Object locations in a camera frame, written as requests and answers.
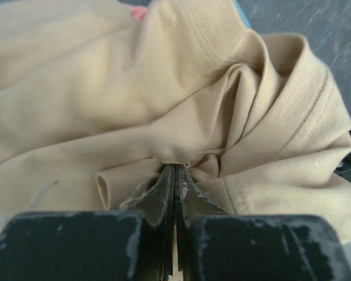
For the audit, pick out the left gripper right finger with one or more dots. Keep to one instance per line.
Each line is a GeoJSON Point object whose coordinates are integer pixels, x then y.
{"type": "Point", "coordinates": [214, 245]}

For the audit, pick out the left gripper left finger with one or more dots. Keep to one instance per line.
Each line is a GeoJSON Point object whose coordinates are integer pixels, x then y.
{"type": "Point", "coordinates": [131, 244]}

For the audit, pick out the beige t shirt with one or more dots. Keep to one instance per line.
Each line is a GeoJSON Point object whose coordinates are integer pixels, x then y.
{"type": "Point", "coordinates": [93, 103]}

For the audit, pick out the pink t shirt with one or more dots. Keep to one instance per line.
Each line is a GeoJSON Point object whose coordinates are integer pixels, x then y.
{"type": "Point", "coordinates": [138, 12]}

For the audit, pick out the light blue plastic basket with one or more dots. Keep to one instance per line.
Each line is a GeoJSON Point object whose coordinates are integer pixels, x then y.
{"type": "Point", "coordinates": [242, 14]}

